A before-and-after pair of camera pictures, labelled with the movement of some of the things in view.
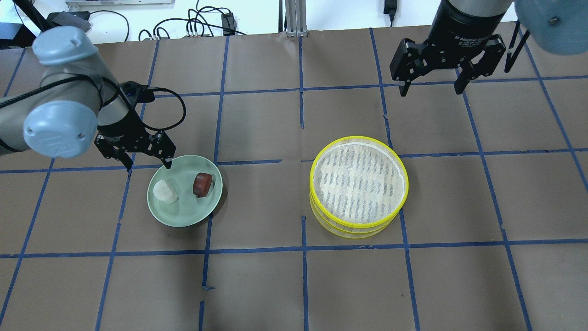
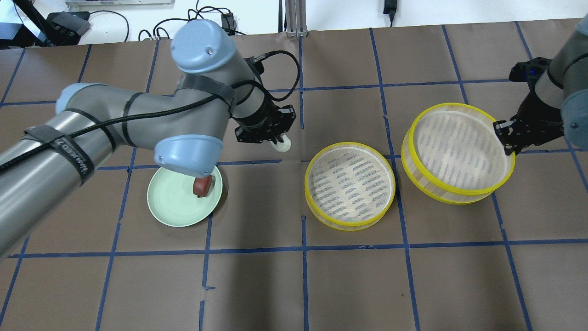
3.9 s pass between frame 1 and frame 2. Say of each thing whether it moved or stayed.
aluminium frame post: stayed
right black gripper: moved
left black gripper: moved
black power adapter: stayed
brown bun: stayed
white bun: moved
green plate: stayed
